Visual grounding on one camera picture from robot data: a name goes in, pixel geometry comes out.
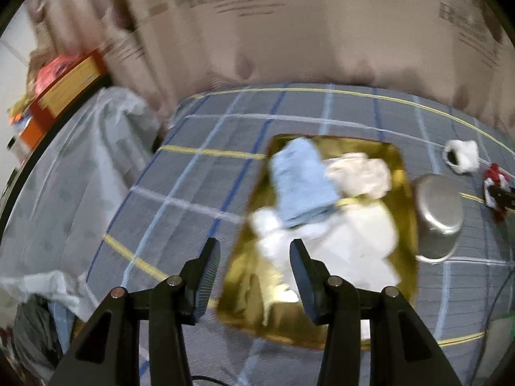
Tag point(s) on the orange box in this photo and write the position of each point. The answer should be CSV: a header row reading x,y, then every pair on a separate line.
x,y
32,134

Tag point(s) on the red plastic bag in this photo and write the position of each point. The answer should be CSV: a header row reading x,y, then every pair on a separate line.
x,y
54,70

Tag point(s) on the red and yellow box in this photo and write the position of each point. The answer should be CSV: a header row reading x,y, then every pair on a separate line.
x,y
72,84

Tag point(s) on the white fluffy hair band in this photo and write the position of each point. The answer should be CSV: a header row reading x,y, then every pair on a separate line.
x,y
466,155

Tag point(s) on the dark cloth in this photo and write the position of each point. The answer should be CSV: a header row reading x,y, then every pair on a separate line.
x,y
36,329

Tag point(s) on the cream scrunchie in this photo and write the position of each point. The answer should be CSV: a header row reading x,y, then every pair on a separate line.
x,y
358,175

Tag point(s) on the green packet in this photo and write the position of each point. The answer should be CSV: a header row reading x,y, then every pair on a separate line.
x,y
503,329

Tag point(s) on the light blue towel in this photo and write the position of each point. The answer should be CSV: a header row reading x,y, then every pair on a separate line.
x,y
301,185

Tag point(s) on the translucent plastic sheet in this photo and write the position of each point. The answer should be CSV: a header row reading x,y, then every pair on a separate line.
x,y
72,177

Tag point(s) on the beige printed curtain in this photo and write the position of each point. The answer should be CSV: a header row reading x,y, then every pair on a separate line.
x,y
301,48

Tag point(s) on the gold tin box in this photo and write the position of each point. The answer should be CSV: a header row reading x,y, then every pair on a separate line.
x,y
249,289

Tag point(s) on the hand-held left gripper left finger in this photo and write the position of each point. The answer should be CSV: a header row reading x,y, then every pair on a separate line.
x,y
205,273

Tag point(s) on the steel bowl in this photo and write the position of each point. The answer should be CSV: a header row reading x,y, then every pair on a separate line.
x,y
438,213

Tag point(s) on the red and white small item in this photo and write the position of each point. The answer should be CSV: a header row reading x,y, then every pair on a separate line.
x,y
493,175

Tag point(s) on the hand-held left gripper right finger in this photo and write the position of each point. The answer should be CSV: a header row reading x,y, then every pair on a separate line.
x,y
301,277

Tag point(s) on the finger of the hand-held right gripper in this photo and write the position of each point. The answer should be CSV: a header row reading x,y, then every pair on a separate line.
x,y
505,199

